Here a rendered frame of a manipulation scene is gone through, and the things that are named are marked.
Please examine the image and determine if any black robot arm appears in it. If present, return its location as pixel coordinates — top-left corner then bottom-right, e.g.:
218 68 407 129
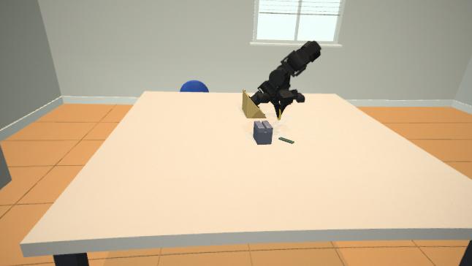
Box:
249 41 321 108

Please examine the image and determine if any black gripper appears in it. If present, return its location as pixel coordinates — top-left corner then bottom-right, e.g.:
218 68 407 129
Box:
256 81 305 118

